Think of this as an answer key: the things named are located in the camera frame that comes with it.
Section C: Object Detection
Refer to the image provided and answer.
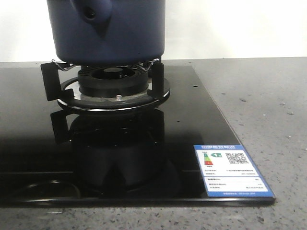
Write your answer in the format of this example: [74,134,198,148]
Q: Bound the black pot support grate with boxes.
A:
[41,58,170,114]

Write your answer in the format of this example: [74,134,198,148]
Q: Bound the black burner head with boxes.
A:
[78,66,148,98]

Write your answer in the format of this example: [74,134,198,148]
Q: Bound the dark blue cooking pot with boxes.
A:
[47,0,165,66]

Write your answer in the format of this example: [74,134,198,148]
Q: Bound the blue energy label sticker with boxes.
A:
[194,145,274,198]

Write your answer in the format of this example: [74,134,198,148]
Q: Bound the black glass gas stove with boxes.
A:
[0,66,275,207]

